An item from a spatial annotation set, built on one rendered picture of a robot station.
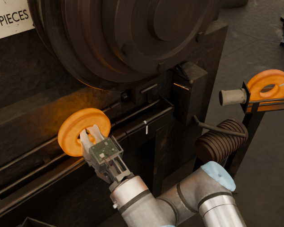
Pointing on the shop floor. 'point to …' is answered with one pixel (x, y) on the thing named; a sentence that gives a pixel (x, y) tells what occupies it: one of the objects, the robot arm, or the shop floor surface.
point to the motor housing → (219, 143)
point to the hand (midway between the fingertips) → (84, 128)
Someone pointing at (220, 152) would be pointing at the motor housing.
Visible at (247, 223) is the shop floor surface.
